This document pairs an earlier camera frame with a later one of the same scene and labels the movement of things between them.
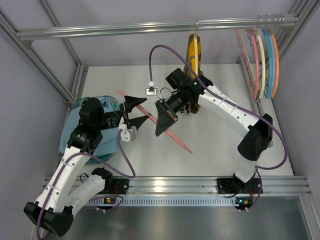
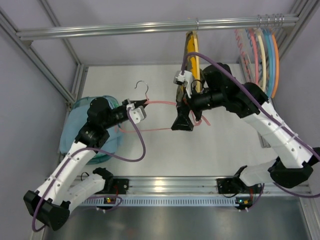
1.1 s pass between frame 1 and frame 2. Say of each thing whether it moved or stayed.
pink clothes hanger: moved
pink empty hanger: stayed
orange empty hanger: stayed
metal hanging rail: stayed
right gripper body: moved
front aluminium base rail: stayed
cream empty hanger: stayed
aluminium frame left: stayed
